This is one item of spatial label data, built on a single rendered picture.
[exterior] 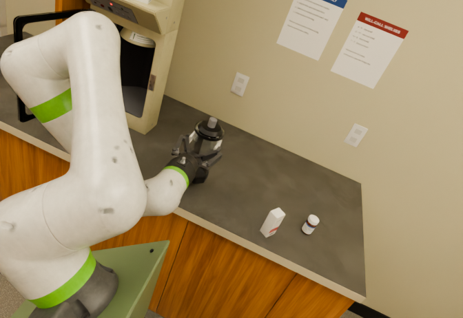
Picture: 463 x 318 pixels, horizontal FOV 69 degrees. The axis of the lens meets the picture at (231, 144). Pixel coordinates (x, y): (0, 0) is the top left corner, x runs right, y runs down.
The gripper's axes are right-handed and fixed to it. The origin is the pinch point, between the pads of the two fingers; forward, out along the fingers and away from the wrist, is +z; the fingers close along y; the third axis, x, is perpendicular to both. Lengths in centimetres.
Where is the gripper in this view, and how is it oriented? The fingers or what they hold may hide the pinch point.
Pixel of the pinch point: (206, 140)
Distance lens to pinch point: 122.7
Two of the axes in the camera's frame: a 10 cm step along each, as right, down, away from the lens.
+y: -9.0, -4.2, 0.9
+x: -3.1, 7.9, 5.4
